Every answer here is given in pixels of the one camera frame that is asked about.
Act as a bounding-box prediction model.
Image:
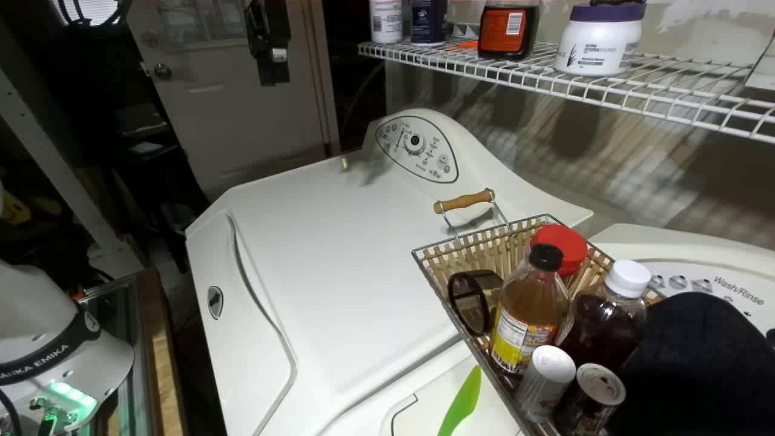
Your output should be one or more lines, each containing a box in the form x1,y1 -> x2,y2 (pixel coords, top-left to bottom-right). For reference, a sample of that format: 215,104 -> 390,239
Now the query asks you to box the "green plastic strip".
436,365 -> 484,436

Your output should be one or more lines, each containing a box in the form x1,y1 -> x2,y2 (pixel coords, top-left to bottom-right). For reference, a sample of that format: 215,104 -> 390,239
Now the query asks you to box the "red lid jar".
531,223 -> 591,281

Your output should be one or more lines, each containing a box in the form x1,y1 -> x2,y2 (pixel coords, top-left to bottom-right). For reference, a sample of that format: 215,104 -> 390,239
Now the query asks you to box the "amber vinegar bottle black cap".
490,242 -> 571,379

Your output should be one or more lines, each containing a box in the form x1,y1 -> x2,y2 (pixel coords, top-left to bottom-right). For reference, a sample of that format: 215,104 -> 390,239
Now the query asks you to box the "gold wire basket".
409,188 -> 650,436

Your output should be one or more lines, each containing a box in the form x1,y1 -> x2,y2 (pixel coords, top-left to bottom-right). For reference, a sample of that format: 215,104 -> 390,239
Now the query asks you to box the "wooden robot cart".
80,270 -> 190,436

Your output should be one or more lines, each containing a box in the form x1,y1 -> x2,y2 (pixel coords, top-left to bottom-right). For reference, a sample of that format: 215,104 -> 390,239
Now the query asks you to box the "small white capped bottle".
516,344 -> 580,423

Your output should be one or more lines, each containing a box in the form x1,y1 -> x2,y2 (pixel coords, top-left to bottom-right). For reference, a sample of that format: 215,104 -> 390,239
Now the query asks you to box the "dark bottle white cap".
560,259 -> 654,374

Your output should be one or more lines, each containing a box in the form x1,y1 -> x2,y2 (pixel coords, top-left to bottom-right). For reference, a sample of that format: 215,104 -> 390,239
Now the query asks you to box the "small orange packet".
444,23 -> 483,54

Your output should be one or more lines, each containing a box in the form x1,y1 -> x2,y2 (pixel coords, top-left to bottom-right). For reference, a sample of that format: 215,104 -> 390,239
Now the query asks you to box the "white jar purple lid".
555,0 -> 650,80

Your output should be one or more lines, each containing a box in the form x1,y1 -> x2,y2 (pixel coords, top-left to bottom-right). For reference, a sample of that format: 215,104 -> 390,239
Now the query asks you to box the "white wire shelf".
357,40 -> 775,148

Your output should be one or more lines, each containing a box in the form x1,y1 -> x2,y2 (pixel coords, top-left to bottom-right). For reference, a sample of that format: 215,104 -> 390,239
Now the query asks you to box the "metal drink can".
555,361 -> 628,436

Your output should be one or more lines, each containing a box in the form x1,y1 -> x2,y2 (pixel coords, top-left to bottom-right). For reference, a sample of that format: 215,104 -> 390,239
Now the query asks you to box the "grey metal post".
0,71 -> 124,256

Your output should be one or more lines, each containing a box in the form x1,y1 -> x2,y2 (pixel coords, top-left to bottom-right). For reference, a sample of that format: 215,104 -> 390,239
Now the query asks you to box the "white dryer machine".
312,222 -> 775,436

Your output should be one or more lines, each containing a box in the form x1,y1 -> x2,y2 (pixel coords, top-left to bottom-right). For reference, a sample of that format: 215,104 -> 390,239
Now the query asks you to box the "dark blue can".
408,0 -> 449,45

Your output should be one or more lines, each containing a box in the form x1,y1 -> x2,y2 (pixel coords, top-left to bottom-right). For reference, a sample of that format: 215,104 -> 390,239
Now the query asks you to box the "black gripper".
243,0 -> 293,87

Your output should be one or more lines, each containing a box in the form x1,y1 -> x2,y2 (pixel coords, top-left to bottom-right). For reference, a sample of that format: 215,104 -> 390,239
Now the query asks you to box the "bottle with dark liquid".
478,0 -> 543,62

